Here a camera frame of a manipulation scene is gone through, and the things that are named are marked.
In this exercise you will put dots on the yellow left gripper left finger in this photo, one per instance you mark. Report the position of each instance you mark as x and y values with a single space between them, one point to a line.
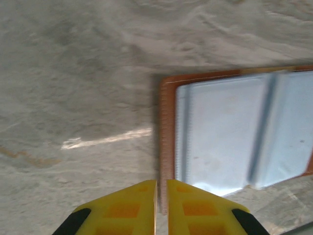
127 213

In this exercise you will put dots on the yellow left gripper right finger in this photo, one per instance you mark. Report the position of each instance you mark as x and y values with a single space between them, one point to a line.
195 213

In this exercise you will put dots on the brown leather card holder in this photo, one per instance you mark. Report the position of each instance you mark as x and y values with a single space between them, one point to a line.
168 122

